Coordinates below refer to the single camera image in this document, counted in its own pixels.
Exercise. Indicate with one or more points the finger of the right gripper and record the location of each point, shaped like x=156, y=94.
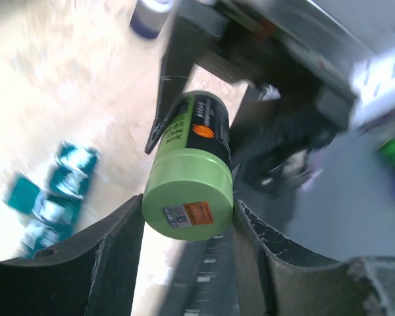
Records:
x=187, y=44

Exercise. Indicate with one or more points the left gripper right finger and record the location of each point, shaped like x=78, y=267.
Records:
x=276, y=276

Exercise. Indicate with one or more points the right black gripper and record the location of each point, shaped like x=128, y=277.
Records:
x=284, y=43

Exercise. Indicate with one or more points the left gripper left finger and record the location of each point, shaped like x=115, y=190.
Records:
x=91, y=273

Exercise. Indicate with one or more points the teal weekly pill organizer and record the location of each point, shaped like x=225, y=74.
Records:
x=54, y=210

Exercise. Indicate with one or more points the green black pill bottle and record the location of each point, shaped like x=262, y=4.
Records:
x=189, y=192

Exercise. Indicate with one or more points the white purple pill bottle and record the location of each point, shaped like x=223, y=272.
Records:
x=149, y=17

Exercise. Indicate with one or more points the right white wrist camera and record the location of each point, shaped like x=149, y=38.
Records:
x=373, y=83

